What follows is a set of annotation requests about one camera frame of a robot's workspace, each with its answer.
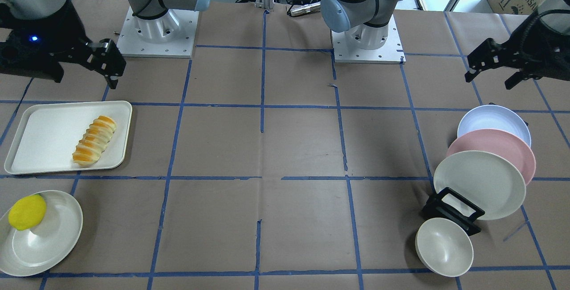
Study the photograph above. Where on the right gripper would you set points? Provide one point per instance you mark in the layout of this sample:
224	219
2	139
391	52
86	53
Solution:
63	27

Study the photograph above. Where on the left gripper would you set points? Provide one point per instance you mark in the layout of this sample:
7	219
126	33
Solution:
524	48

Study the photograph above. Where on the blue plate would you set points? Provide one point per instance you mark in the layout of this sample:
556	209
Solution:
496	117

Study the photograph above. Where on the striped orange bread roll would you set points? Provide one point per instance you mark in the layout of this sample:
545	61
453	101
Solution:
94	141

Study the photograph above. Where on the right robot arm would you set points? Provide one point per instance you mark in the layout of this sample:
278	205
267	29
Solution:
143	9

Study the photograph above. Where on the pink plate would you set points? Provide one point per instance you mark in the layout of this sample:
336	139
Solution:
501	143

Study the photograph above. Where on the cream plate in rack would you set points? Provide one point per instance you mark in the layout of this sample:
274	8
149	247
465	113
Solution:
487	180

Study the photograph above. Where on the black plate rack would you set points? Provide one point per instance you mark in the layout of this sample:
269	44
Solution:
435	207

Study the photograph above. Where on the white plate with lemon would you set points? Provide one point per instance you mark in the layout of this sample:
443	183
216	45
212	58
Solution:
33	251

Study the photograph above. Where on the white rectangular tray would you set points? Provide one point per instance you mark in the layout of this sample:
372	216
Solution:
47	135

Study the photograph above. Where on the yellow lemon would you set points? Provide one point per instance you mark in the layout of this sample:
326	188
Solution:
27	212

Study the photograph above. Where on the cream bowl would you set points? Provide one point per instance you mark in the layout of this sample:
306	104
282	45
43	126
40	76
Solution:
444	247

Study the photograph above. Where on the silver flashlight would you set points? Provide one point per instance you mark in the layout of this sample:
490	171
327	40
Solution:
297	10

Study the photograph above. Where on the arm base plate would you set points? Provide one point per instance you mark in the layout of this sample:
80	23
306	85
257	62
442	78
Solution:
171	36
365	44

